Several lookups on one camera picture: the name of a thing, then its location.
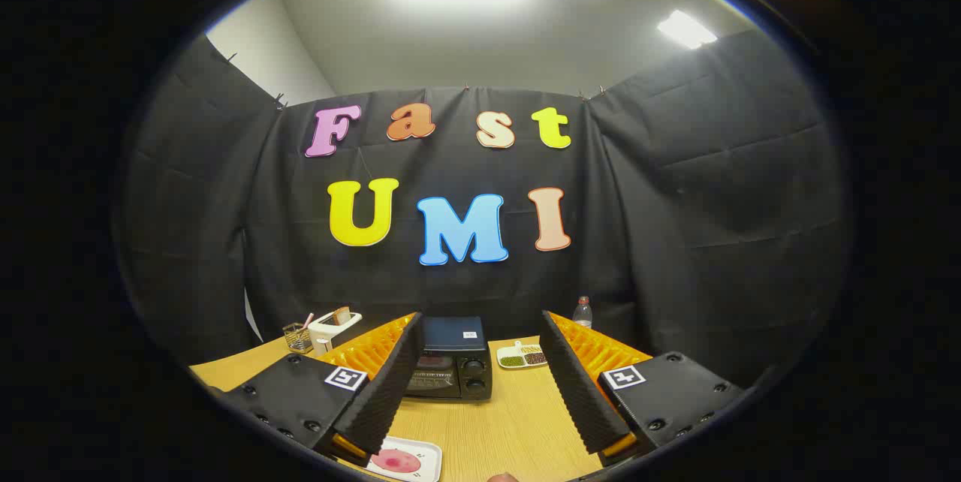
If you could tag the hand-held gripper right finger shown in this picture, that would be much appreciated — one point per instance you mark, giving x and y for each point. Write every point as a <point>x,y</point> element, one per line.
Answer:
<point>578,392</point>

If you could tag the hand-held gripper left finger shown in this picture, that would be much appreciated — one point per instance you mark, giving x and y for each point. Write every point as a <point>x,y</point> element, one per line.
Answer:
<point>390,392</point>

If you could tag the white square plate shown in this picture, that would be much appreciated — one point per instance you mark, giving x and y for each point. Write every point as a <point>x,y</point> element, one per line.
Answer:
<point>424,452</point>

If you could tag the pink meat slice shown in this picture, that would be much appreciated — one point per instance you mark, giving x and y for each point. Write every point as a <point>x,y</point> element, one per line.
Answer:
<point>398,461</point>

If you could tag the black toaster oven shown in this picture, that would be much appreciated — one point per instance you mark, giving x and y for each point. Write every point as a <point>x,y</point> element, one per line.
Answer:
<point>458,335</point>

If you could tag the white bread toaster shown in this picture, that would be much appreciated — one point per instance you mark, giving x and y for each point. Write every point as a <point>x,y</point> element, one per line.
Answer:
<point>330,333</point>

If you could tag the white divided bean dish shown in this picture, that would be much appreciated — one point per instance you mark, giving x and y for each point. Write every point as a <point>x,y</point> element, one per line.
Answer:
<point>522,357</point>

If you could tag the clear plastic water bottle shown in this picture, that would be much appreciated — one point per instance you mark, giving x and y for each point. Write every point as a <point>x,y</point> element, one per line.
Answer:
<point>582,314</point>

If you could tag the brown bread slice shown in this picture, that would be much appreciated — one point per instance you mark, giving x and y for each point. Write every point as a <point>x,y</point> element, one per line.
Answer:
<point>342,315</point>

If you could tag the pink pen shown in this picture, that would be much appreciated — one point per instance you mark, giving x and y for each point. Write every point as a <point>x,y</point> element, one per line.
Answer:
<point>307,320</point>

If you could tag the small ceiling light panel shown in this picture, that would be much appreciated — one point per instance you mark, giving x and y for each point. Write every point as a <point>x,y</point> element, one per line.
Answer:
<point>685,29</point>

